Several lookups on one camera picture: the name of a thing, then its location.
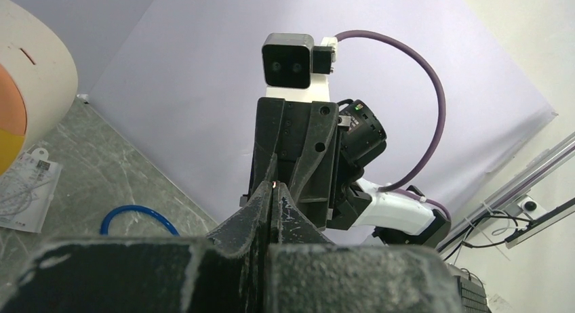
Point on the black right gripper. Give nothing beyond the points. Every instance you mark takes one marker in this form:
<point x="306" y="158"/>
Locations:
<point x="295" y="143"/>

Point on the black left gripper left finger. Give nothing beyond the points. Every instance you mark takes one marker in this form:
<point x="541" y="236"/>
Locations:
<point x="222" y="271"/>

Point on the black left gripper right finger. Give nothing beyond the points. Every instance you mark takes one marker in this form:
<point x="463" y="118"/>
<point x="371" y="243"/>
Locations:
<point x="305" y="272"/>

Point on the plastic card packet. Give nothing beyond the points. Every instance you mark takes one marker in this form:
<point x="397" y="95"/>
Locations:
<point x="27" y="189"/>

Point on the round cream drawer cabinet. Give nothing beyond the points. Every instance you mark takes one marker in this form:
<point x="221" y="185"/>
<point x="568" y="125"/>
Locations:
<point x="39" y="81"/>

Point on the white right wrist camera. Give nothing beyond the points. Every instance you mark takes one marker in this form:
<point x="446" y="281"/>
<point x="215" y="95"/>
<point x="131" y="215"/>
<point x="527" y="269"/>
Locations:
<point x="296" y="69"/>

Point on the blue cable lock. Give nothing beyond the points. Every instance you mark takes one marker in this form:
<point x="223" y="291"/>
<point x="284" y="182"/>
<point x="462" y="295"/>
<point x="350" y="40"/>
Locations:
<point x="136" y="211"/>

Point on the aluminium frame rail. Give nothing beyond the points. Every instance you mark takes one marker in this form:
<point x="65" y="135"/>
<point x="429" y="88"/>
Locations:
<point x="543" y="165"/>

